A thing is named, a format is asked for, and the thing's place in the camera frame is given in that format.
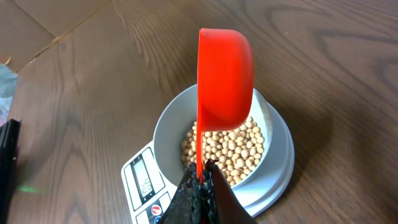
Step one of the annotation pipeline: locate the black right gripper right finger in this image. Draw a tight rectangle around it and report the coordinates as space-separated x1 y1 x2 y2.
205 160 257 224

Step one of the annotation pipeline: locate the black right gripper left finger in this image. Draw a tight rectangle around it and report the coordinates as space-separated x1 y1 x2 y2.
158 163 202 224

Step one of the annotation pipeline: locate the red plastic measuring scoop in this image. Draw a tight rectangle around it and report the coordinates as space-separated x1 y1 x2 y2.
196 28 254 182

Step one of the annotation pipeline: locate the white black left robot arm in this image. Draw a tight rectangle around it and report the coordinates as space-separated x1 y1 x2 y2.
1 119 21 223

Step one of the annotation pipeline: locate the grey round bowl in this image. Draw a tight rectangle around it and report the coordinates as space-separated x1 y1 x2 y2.
153 85 273 186

